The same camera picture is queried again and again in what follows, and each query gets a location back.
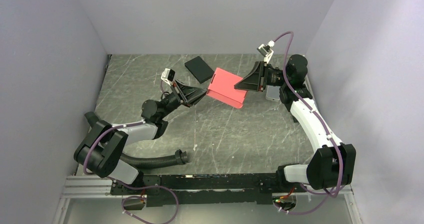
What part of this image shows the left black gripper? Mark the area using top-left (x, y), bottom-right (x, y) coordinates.
top-left (159, 79), bottom-right (210, 120)

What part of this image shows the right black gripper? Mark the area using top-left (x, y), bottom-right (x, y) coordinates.
top-left (234, 61), bottom-right (290, 92)

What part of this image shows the red paper box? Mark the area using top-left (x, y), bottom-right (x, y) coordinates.
top-left (206, 68), bottom-right (247, 109)

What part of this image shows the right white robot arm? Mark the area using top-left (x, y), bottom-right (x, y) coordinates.
top-left (235, 54), bottom-right (356, 196)

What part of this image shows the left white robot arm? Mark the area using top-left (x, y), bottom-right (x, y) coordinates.
top-left (73, 80), bottom-right (207, 194)

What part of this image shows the black flat box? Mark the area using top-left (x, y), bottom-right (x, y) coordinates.
top-left (184, 56), bottom-right (214, 84)

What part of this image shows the clear plastic case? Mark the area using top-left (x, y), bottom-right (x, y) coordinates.
top-left (265, 86), bottom-right (280, 102)

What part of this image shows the black ridged tray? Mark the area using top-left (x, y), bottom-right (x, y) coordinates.
top-left (290, 110), bottom-right (299, 123)

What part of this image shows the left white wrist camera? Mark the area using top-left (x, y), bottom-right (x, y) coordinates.
top-left (161, 68), bottom-right (176, 86)

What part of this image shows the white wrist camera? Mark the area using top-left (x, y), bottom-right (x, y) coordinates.
top-left (161, 68), bottom-right (176, 86)
top-left (257, 40), bottom-right (275, 63)

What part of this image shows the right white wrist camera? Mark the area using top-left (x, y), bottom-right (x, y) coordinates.
top-left (257, 40), bottom-right (275, 63)

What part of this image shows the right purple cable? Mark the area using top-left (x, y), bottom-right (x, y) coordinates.
top-left (272, 31), bottom-right (345, 216)

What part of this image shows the purple cable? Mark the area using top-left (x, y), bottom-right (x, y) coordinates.
top-left (272, 31), bottom-right (345, 216)
top-left (82, 80), bottom-right (180, 224)

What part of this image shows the black corrugated hose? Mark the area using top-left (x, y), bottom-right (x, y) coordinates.
top-left (83, 111), bottom-right (189, 169)

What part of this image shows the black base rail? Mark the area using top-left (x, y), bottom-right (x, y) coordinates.
top-left (110, 173), bottom-right (303, 207)

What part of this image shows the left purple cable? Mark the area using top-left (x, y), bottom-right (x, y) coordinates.
top-left (82, 80), bottom-right (180, 224)

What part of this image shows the aluminium frame rail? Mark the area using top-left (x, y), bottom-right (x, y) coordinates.
top-left (52, 174), bottom-right (364, 224)

